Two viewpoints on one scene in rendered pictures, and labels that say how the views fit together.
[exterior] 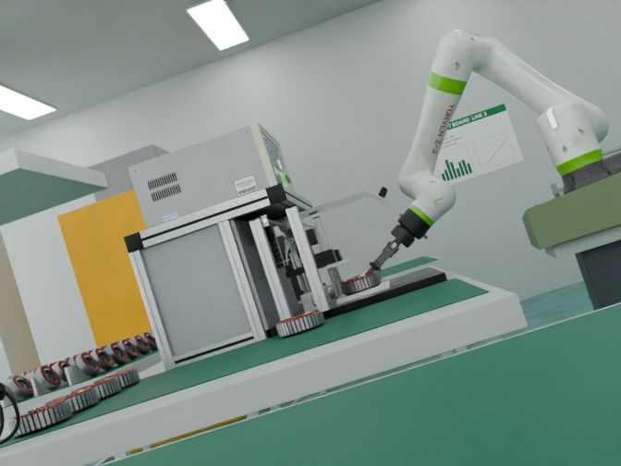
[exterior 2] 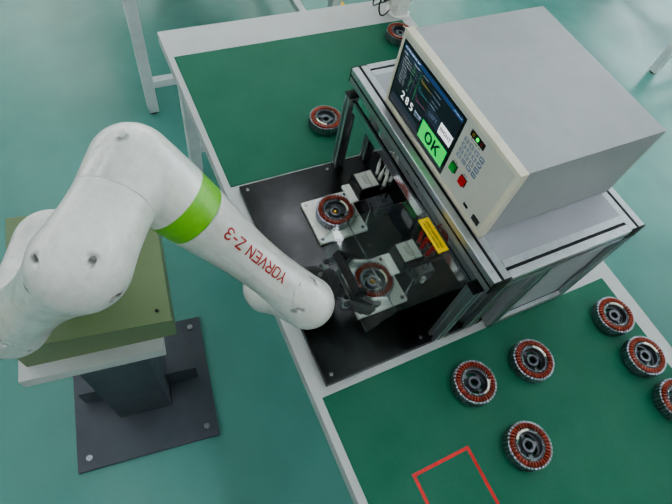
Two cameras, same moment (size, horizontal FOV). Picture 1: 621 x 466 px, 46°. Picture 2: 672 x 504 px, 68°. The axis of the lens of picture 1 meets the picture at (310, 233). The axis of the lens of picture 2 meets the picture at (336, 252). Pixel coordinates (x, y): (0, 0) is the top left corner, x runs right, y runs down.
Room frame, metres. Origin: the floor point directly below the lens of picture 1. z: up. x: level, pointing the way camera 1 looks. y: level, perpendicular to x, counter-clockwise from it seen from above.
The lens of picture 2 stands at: (2.71, -0.65, 1.95)
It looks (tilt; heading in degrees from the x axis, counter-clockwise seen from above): 58 degrees down; 137
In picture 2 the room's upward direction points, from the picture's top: 15 degrees clockwise
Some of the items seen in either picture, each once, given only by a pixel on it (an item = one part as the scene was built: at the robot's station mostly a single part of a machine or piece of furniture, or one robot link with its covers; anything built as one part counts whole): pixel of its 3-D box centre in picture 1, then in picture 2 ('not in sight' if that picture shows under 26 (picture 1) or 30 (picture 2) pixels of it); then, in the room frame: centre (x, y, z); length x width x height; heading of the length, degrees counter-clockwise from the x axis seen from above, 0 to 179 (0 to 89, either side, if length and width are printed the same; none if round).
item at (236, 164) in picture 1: (220, 185); (512, 113); (2.23, 0.22, 1.22); 0.44 x 0.39 x 0.20; 175
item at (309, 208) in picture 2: (363, 292); (333, 217); (2.06, -0.09, 0.78); 0.15 x 0.15 x 0.01; 85
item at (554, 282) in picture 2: not in sight; (551, 280); (2.54, 0.27, 0.91); 0.28 x 0.03 x 0.32; 85
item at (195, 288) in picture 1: (198, 295); not in sight; (1.90, 0.33, 0.91); 0.28 x 0.03 x 0.32; 85
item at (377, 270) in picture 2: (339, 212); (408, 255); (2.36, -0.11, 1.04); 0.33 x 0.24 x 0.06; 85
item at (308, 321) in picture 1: (300, 323); (325, 120); (1.70, 0.09, 0.77); 0.11 x 0.11 x 0.04
